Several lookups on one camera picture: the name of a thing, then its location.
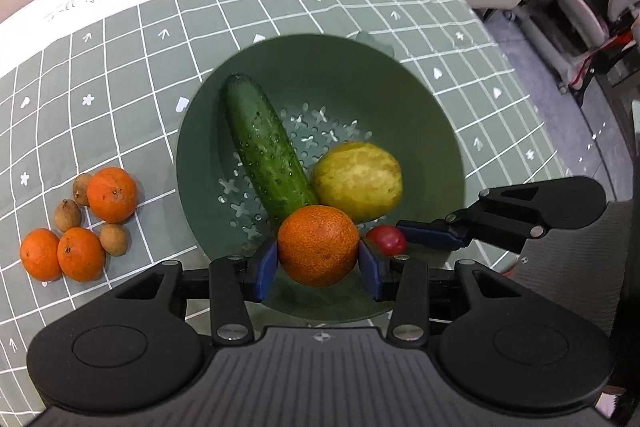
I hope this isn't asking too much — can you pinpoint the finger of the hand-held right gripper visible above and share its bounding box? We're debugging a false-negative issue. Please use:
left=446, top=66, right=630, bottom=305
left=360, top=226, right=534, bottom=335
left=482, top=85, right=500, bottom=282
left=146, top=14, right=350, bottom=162
left=396, top=180, right=552, bottom=254

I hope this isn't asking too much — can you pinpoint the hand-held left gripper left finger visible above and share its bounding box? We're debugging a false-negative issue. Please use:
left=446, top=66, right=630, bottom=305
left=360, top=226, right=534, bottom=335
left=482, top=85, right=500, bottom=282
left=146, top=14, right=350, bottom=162
left=112, top=239, right=280, bottom=344

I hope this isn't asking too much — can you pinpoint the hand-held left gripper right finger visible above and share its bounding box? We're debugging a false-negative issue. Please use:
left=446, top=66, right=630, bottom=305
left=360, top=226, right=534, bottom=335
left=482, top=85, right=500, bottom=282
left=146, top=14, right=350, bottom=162
left=357, top=239, right=526, bottom=344

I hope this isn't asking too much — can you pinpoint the red cherry tomato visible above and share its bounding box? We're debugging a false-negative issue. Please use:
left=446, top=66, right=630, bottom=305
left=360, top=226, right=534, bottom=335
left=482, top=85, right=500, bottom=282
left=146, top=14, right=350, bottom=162
left=366, top=225, right=408, bottom=256

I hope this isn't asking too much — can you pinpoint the orange tangerine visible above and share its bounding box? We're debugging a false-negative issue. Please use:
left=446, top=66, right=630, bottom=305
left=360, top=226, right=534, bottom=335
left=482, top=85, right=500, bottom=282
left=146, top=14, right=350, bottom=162
left=20, top=228, right=62, bottom=282
left=277, top=205, right=361, bottom=287
left=57, top=227, right=106, bottom=283
left=87, top=167, right=138, bottom=224

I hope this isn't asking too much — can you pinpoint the brown longan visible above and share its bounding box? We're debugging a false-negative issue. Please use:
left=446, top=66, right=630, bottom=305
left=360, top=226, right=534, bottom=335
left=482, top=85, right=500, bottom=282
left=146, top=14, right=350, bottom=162
left=54, top=199, right=82, bottom=232
left=99, top=223, right=130, bottom=256
left=72, top=173, right=94, bottom=206

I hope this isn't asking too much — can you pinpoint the green colander bowl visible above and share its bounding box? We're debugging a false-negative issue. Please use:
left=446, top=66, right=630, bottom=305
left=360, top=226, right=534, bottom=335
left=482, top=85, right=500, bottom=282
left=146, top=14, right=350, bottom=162
left=176, top=34, right=467, bottom=323

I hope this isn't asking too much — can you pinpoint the grey fabric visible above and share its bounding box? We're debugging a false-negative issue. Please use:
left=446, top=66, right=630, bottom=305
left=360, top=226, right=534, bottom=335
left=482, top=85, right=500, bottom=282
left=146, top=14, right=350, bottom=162
left=510, top=202, right=640, bottom=339

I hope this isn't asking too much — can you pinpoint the yellow lemon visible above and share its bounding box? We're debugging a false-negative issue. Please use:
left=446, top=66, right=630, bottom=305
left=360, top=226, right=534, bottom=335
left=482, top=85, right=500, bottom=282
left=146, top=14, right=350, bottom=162
left=311, top=142, right=404, bottom=224

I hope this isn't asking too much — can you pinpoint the green cucumber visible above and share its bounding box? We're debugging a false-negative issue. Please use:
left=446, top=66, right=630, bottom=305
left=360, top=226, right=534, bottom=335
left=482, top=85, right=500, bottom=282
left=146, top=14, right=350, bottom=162
left=222, top=73, right=319, bottom=228

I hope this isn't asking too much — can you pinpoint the green checked tablecloth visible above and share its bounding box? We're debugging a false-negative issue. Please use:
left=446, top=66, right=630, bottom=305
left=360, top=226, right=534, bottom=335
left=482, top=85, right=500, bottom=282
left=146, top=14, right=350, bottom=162
left=0, top=0, right=573, bottom=413

